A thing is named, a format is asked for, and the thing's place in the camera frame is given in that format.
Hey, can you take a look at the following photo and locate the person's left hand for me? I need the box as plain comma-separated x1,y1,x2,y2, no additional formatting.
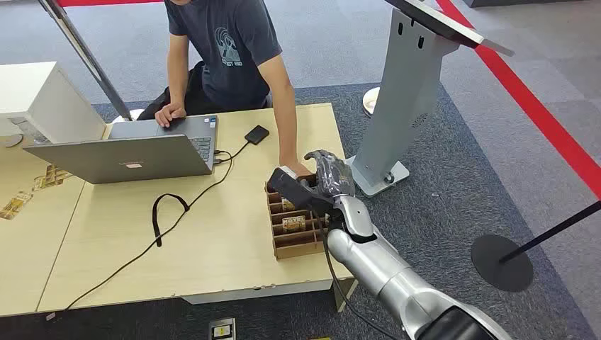
280,161,312,179

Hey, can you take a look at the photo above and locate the person's right hand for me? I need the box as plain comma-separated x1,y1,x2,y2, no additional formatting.
155,101,187,128

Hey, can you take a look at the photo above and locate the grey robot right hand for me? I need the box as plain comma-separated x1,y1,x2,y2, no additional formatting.
304,149,356,199

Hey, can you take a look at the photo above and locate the hotel card in box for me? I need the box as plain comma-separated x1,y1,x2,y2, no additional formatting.
281,215,308,234

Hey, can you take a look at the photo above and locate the person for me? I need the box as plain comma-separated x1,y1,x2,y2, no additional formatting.
137,0,313,179

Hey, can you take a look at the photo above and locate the wooden card organizer box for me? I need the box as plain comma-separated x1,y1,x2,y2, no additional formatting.
264,172,330,261

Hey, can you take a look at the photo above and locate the white pole base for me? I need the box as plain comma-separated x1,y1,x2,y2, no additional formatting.
111,108,145,125

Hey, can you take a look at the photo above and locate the small black external drive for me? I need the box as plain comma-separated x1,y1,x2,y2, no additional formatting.
244,125,271,146

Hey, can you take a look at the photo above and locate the grey laptop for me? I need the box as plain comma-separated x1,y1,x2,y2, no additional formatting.
23,115,219,186

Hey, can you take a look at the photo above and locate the white round base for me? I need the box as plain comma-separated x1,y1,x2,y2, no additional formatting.
361,86,381,117

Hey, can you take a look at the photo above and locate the grey slanted pole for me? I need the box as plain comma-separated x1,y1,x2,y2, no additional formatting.
37,0,134,122

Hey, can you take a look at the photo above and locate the grey kiosk stand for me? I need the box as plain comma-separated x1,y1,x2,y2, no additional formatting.
344,0,515,198

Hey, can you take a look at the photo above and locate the dark grey rug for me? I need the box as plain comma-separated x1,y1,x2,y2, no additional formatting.
0,83,597,340

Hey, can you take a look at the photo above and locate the wooden table leg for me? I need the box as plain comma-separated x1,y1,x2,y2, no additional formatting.
330,278,360,314

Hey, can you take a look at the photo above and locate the white cabinet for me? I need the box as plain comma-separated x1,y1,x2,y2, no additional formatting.
0,61,108,145

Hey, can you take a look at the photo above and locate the stack of yellow cards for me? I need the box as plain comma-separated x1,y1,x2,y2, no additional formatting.
33,164,74,192

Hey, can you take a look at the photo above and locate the floor socket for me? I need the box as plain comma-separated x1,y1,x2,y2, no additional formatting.
208,317,237,340

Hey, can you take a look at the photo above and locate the black stanchion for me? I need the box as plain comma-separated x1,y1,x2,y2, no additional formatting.
471,200,601,293

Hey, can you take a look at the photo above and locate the dark plinth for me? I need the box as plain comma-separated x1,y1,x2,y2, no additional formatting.
462,0,585,9

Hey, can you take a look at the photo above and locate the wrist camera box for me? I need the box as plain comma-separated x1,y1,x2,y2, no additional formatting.
267,167,343,222

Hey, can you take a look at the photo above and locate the short black drive cable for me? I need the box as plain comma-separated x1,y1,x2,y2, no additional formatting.
213,140,252,165

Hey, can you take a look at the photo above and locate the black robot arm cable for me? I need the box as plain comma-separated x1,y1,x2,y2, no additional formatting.
312,208,403,340

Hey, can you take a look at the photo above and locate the black cable strap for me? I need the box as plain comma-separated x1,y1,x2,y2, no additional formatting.
151,193,190,248

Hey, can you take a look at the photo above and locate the long black cable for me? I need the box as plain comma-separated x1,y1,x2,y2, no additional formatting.
47,149,235,320

